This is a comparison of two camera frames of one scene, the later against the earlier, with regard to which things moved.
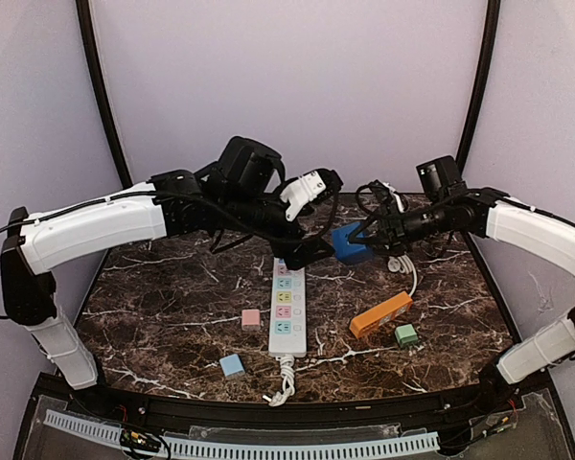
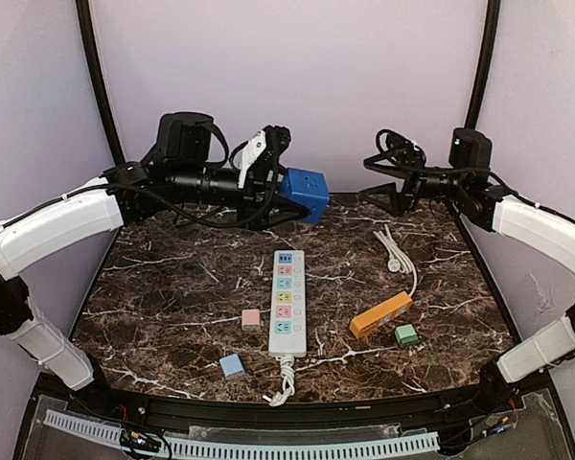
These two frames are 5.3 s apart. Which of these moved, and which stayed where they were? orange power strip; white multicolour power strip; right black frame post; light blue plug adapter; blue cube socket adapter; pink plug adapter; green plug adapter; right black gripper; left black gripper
Moved: blue cube socket adapter; right black gripper; left black gripper
Stayed: white multicolour power strip; light blue plug adapter; green plug adapter; orange power strip; right black frame post; pink plug adapter
